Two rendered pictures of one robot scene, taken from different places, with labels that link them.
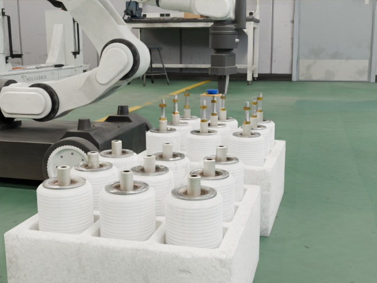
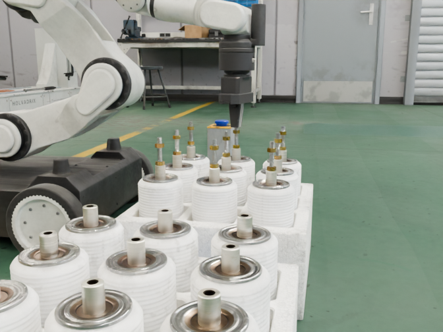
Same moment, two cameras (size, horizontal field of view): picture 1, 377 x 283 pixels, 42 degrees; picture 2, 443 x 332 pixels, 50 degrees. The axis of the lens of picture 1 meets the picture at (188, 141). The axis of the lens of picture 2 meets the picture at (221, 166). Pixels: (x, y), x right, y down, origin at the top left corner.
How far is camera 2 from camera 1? 36 cm
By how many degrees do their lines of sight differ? 4
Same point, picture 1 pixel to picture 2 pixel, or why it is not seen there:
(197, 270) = not seen: outside the picture
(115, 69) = (100, 96)
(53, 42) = (44, 62)
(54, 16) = (45, 35)
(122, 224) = not seen: outside the picture
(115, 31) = (100, 49)
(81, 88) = (58, 119)
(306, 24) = (310, 45)
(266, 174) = (300, 240)
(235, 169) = (267, 251)
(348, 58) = (353, 80)
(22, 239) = not seen: outside the picture
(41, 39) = (34, 59)
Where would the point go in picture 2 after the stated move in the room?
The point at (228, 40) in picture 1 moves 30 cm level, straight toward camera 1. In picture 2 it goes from (242, 59) to (248, 58)
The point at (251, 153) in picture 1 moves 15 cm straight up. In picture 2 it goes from (278, 210) to (280, 134)
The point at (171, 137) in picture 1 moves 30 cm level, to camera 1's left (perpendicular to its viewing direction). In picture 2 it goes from (172, 188) to (22, 190)
